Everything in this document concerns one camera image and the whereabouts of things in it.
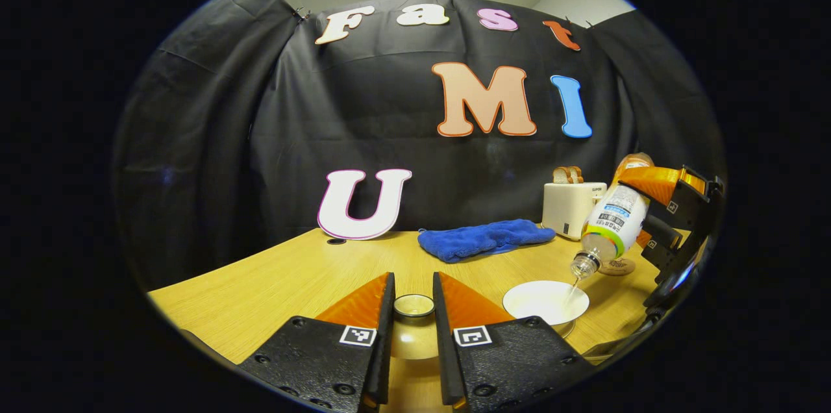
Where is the round wooden coaster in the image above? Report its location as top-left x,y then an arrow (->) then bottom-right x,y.
599,257 -> 637,277

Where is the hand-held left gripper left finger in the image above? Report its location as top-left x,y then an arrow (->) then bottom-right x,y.
237,271 -> 396,413

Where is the black backdrop cloth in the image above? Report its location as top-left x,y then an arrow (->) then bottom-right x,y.
112,0 -> 726,290

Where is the white toaster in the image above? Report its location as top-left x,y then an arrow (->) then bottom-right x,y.
542,182 -> 608,242

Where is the white teacup lid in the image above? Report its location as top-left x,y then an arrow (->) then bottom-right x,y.
390,294 -> 440,362

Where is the blue towel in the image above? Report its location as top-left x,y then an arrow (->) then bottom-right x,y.
417,219 -> 556,264

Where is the plastic water bottle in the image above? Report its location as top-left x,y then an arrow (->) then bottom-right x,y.
571,153 -> 655,281

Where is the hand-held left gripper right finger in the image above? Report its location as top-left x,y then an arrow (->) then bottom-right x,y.
432,271 -> 595,413

